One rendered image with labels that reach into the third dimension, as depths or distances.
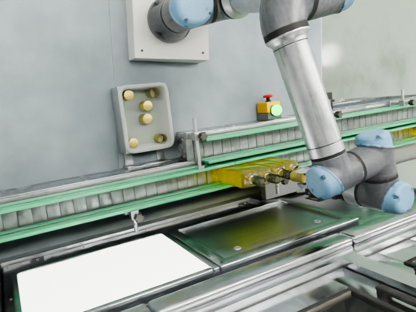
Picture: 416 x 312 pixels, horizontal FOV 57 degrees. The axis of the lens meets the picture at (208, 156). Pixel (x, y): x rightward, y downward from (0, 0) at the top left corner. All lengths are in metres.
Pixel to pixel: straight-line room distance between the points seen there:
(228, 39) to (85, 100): 0.61
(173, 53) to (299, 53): 0.64
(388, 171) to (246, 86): 0.82
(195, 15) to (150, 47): 0.24
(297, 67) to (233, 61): 0.78
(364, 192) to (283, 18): 0.44
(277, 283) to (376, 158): 0.34
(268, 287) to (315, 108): 0.40
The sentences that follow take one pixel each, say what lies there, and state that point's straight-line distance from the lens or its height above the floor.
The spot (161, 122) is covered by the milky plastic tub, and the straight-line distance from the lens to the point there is 1.38.
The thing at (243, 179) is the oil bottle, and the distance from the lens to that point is 1.20.
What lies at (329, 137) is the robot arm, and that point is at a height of 1.49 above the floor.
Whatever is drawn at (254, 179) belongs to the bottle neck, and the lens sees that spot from 1.18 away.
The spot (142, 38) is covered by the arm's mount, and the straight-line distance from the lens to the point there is 1.34.
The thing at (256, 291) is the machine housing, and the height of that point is 1.42.
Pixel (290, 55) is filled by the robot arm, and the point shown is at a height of 1.45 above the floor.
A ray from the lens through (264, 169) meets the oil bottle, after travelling 1.24.
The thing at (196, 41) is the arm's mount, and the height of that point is 0.84.
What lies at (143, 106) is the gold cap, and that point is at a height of 0.81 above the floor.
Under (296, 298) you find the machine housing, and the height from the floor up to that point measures 1.47.
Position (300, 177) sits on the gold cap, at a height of 1.20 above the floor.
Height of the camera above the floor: 2.06
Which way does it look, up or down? 61 degrees down
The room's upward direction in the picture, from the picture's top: 99 degrees clockwise
